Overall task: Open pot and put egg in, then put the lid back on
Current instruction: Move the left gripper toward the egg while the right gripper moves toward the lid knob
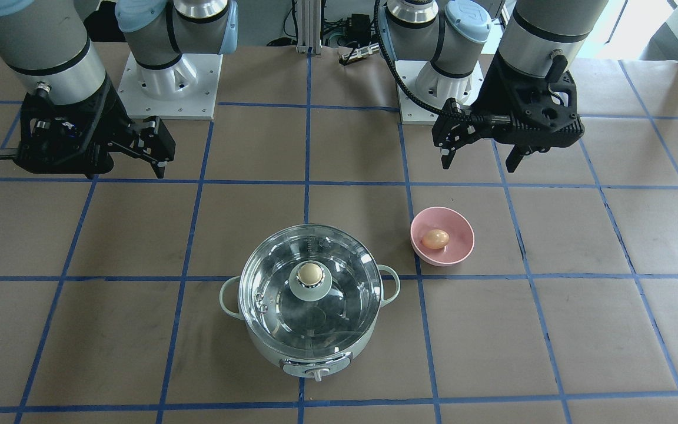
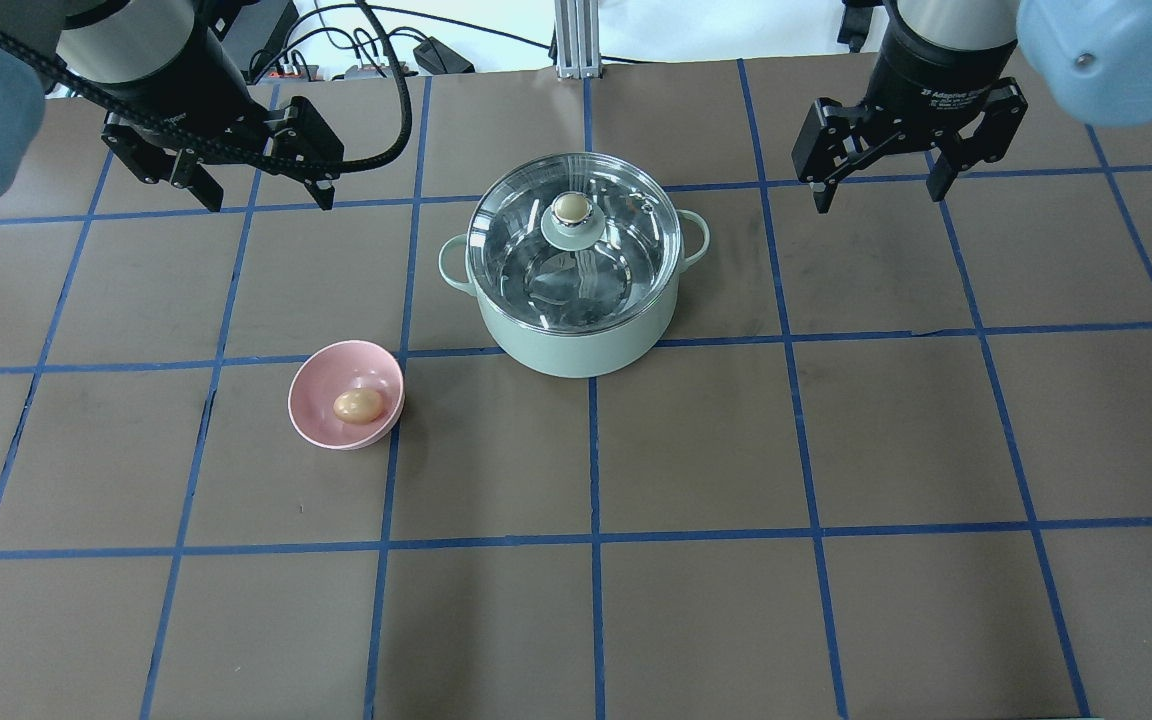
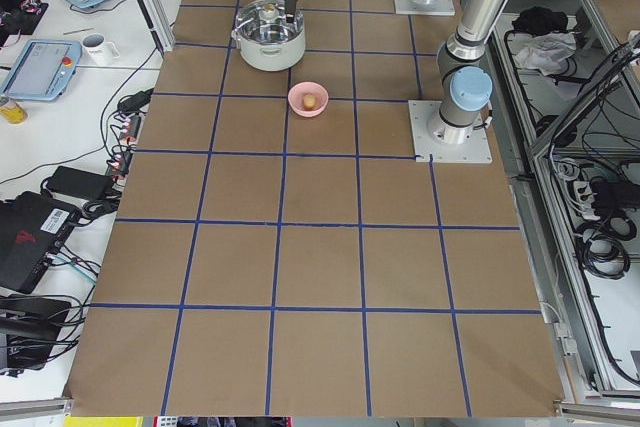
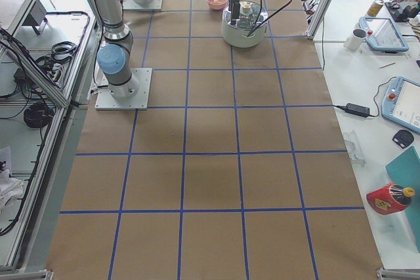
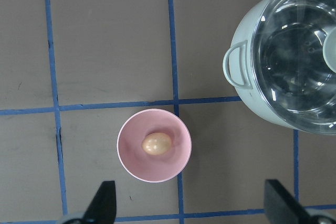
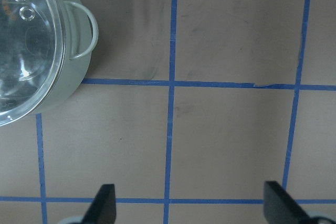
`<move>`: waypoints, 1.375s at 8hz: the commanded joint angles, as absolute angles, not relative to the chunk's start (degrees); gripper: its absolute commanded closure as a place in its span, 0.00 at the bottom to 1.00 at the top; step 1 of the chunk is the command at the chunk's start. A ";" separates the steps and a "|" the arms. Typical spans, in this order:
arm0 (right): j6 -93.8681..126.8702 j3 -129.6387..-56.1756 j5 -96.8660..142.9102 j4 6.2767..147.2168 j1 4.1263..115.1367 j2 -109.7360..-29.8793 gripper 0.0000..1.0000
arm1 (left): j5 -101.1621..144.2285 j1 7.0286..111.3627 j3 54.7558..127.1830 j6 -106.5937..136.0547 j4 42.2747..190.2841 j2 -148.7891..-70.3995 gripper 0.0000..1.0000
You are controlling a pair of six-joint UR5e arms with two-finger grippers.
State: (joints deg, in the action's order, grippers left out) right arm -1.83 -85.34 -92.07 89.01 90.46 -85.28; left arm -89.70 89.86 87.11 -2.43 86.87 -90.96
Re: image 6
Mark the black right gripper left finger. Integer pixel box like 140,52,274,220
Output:
82,184,117,224

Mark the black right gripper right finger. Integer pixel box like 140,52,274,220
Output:
263,181,311,224

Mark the clear glass pot lid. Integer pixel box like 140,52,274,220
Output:
1,0,65,126

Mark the pale green pot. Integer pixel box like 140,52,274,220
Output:
0,0,99,120

